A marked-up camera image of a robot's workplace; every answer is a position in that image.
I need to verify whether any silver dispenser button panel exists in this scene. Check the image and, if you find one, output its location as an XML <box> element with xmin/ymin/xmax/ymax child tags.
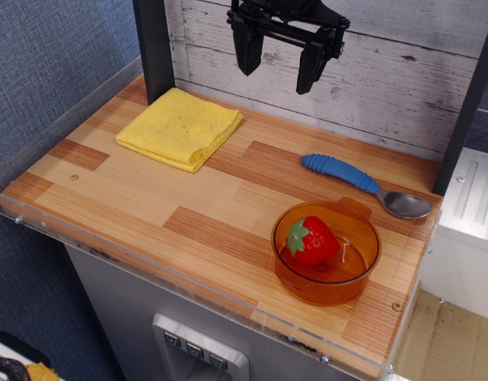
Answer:
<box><xmin>152</xmin><ymin>313</ymin><xmax>250</xmax><ymax>380</ymax></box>

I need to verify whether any black braided cable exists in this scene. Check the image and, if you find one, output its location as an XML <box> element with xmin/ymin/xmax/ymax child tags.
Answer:
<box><xmin>0</xmin><ymin>355</ymin><xmax>29</xmax><ymax>381</ymax></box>

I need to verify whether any grey toy fridge cabinet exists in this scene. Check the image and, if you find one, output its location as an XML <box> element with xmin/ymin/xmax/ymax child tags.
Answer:
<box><xmin>63</xmin><ymin>241</ymin><xmax>371</xmax><ymax>381</ymax></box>

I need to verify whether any white toy sink unit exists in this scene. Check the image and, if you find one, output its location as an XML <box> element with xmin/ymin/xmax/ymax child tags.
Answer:
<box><xmin>419</xmin><ymin>148</ymin><xmax>488</xmax><ymax>318</ymax></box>

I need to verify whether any yellow folded cloth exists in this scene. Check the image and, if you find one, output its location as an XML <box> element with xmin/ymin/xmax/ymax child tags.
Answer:
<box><xmin>115</xmin><ymin>88</ymin><xmax>243</xmax><ymax>173</ymax></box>

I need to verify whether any dark right frame post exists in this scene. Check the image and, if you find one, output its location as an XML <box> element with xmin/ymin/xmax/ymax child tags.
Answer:
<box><xmin>431</xmin><ymin>33</ymin><xmax>488</xmax><ymax>196</ymax></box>

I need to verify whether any yellow object bottom left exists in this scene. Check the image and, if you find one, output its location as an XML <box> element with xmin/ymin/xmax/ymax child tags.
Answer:
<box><xmin>25</xmin><ymin>363</ymin><xmax>61</xmax><ymax>381</ymax></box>

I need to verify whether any red toy strawberry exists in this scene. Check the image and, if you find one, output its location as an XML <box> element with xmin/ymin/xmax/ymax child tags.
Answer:
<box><xmin>286</xmin><ymin>216</ymin><xmax>340</xmax><ymax>266</ymax></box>

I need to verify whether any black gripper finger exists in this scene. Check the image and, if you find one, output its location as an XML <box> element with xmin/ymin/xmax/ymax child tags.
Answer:
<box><xmin>232</xmin><ymin>16</ymin><xmax>264</xmax><ymax>75</ymax></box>
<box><xmin>296</xmin><ymin>27</ymin><xmax>333</xmax><ymax>94</ymax></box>

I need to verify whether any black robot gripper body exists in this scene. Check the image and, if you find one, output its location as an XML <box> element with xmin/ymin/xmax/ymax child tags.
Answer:
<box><xmin>228</xmin><ymin>1</ymin><xmax>350</xmax><ymax>59</ymax></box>

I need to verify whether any blue handled metal spoon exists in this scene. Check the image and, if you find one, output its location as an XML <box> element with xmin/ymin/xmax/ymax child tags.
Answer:
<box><xmin>301</xmin><ymin>153</ymin><xmax>432</xmax><ymax>219</ymax></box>

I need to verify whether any orange transparent plastic pot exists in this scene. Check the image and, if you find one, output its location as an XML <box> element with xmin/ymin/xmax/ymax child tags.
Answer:
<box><xmin>271</xmin><ymin>198</ymin><xmax>382</xmax><ymax>306</ymax></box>

